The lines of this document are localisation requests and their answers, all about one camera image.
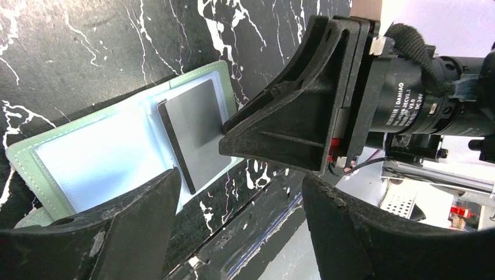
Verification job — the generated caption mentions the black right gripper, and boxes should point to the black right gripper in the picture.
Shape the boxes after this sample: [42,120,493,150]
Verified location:
[367,23,494,163]

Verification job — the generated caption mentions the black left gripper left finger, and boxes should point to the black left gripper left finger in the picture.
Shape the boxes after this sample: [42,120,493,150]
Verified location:
[1,168,182,279]

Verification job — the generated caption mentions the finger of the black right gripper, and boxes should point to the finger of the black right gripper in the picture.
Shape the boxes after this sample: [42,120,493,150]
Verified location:
[218,16,371,174]

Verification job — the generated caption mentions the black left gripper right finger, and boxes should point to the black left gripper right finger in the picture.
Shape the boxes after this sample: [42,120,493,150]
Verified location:
[302,174,494,279]

